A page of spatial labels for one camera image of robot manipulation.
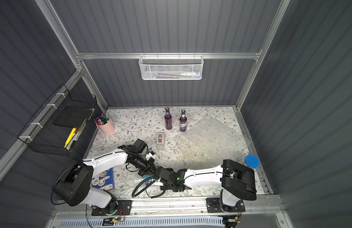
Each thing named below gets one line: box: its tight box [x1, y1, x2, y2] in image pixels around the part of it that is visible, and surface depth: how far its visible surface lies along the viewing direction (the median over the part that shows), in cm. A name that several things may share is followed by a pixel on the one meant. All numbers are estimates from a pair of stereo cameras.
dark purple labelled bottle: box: [179, 109, 188, 133], surface depth 98 cm
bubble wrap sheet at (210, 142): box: [172, 114, 251, 170], surface depth 99 cm
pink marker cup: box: [93, 114, 116, 135], surface depth 100 cm
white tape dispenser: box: [156, 131, 166, 151], surface depth 98 cm
